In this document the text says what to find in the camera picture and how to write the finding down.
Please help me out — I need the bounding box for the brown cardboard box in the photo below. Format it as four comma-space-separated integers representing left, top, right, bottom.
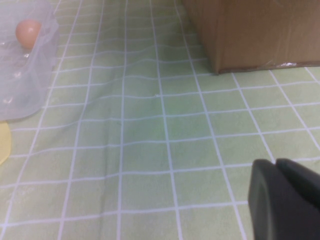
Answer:
180, 0, 320, 75

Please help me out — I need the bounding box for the clear plastic egg box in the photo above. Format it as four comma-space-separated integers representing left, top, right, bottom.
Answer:
0, 0, 60, 121

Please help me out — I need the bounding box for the green checkered tablecloth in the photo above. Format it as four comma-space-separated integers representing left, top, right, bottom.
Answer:
0, 0, 320, 240

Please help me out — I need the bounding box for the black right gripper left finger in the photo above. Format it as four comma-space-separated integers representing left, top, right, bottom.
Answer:
247, 158, 296, 240

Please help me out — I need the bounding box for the orange egg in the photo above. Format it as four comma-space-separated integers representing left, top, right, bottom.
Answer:
15, 19, 42, 49

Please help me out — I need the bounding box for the yellow plastic knife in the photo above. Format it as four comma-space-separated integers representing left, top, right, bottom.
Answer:
0, 120, 12, 166

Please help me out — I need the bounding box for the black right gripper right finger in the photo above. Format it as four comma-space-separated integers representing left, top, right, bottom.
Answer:
275, 157, 320, 240

